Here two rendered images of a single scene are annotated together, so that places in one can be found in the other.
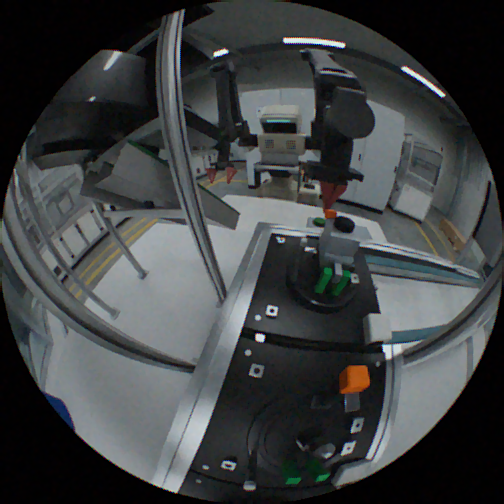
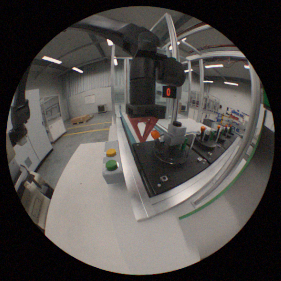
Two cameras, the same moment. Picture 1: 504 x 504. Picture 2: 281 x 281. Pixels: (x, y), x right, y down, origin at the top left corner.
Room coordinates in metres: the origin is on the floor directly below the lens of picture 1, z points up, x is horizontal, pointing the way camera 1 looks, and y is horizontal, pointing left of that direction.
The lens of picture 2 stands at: (0.37, -0.01, 1.16)
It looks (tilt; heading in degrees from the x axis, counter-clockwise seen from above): 30 degrees down; 235
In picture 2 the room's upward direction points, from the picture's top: straight up
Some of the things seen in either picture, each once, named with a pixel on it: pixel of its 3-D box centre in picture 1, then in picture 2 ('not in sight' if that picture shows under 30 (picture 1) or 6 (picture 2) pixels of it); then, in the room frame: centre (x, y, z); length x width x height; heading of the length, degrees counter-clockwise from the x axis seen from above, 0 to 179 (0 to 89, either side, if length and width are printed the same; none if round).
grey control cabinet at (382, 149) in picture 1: (377, 158); (32, 127); (2.55, -2.64, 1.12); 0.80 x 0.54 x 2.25; 65
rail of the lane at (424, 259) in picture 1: (390, 260); (122, 139); (0.21, -0.44, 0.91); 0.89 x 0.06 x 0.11; 72
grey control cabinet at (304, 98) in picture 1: (299, 142); not in sight; (3.26, -1.13, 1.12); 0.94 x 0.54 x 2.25; 65
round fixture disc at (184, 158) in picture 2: (323, 274); (170, 152); (0.15, -0.13, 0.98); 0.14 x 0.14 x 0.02
